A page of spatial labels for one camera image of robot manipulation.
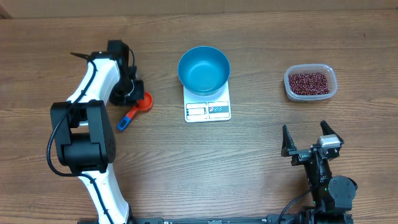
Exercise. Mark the white digital kitchen scale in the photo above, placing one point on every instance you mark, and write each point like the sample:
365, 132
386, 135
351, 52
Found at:
216, 107

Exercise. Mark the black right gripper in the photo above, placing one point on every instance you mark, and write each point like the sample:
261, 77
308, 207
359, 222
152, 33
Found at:
300, 155

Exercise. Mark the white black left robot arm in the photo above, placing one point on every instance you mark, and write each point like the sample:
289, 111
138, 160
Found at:
82, 132

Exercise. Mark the clear plastic container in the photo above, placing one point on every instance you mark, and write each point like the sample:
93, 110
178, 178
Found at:
311, 68

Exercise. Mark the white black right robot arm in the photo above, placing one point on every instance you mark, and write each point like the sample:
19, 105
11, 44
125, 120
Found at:
332, 195

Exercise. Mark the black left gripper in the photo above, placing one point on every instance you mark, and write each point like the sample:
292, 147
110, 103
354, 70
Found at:
117, 100

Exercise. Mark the orange scoop with blue handle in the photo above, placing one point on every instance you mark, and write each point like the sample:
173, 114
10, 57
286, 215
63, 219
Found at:
142, 106

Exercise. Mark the blue metal bowl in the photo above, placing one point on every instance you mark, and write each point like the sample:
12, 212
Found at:
204, 70

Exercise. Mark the red beans in container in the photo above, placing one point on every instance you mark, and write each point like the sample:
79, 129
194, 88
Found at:
308, 84

